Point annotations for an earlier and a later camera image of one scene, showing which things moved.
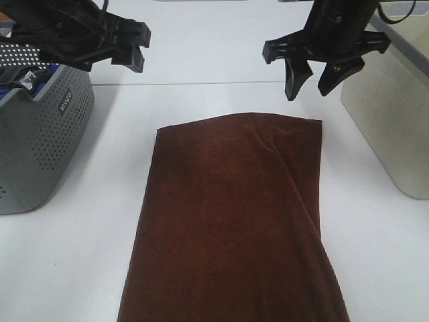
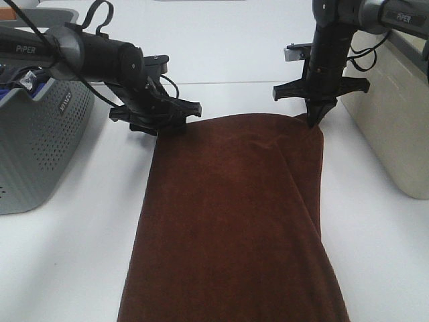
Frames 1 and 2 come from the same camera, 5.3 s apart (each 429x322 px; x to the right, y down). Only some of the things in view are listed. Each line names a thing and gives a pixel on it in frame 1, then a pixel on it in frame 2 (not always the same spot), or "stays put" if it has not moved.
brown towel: (230, 229) stays put
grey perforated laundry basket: (39, 134) stays put
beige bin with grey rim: (389, 97) stays put
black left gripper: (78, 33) → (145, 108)
